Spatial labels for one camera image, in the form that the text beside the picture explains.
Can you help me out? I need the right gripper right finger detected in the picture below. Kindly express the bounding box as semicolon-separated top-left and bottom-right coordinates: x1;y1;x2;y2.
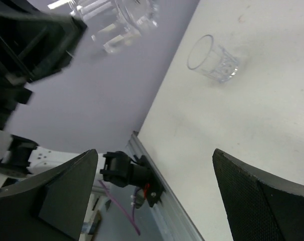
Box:
212;149;304;240

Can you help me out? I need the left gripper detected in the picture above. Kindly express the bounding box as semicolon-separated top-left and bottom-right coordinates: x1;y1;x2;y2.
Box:
0;0;89;83

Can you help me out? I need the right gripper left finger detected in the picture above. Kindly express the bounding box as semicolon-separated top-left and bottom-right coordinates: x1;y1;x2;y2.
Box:
0;149;97;240

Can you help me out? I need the clear faceted glass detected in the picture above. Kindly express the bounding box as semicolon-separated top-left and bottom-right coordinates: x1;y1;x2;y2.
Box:
187;35;240;82
48;0;160;55

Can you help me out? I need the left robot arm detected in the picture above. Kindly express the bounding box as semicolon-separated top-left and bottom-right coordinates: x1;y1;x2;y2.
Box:
0;1;160;179

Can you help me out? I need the aluminium mounting rail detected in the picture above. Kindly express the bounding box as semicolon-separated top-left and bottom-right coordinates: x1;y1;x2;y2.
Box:
127;132;203;241

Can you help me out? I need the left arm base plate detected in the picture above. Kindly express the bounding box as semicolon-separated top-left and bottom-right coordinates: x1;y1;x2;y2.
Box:
130;155;165;207

